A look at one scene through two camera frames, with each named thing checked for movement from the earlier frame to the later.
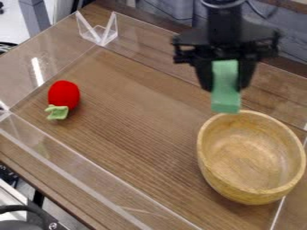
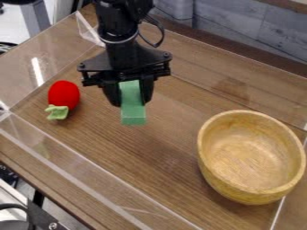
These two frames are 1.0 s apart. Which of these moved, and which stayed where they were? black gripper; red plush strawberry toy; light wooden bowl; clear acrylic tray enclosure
Moved: black gripper
Stayed: red plush strawberry toy; light wooden bowl; clear acrylic tray enclosure
